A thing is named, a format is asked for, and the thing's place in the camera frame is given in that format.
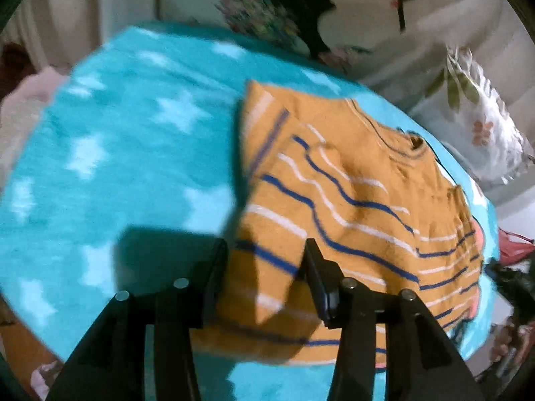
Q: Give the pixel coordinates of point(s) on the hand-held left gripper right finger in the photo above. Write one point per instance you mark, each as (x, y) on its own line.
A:
(324, 296)

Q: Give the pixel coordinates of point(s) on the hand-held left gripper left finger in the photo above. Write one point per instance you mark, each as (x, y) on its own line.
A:
(211, 284)

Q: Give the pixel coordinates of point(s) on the orange striped sweater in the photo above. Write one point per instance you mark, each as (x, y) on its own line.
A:
(355, 167)

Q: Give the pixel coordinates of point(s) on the person's right hand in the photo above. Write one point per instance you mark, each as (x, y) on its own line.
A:
(503, 344)

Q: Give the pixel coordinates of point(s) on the red cloth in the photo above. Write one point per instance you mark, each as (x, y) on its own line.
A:
(516, 244)

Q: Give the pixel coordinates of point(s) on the turquoise printed blanket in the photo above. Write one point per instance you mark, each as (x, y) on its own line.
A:
(125, 154)

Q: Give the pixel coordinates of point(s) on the white leaf print pillow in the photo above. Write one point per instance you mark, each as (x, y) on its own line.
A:
(480, 125)

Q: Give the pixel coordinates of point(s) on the pink cloth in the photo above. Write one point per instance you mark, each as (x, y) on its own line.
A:
(29, 96)

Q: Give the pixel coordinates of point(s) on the beige cloth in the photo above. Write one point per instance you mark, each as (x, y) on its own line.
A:
(480, 37)

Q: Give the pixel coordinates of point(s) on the cream face print cushion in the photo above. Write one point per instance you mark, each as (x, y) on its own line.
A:
(355, 12)

